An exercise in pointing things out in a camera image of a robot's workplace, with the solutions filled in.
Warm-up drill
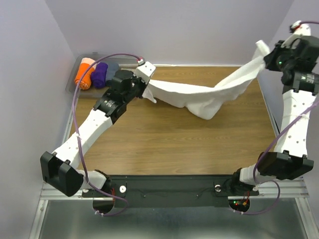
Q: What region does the purple rolled towel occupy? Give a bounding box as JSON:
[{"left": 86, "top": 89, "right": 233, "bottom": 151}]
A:
[{"left": 90, "top": 62, "right": 108, "bottom": 89}]

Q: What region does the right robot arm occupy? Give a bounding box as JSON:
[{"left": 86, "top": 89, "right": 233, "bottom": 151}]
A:
[{"left": 229, "top": 36, "right": 319, "bottom": 194}]

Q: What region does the white towel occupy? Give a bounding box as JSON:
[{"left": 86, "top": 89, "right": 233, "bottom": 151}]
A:
[{"left": 142, "top": 40, "right": 270, "bottom": 120}]

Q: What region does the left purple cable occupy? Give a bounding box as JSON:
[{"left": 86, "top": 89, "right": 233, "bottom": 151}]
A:
[{"left": 71, "top": 52, "right": 146, "bottom": 217}]

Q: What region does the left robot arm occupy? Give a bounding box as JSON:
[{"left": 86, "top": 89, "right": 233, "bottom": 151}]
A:
[{"left": 40, "top": 69, "right": 154, "bottom": 197}]

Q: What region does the orange rolled towel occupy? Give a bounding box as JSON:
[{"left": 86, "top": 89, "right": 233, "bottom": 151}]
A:
[{"left": 74, "top": 57, "right": 97, "bottom": 90}]

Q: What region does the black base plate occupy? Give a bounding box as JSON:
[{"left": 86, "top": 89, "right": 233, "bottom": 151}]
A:
[{"left": 82, "top": 175, "right": 260, "bottom": 209}]

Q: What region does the grey rolled towel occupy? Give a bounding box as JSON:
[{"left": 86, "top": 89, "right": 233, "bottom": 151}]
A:
[{"left": 105, "top": 62, "right": 120, "bottom": 87}]

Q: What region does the clear plastic bin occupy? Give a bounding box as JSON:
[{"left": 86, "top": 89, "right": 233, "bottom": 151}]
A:
[{"left": 66, "top": 53, "right": 138, "bottom": 98}]

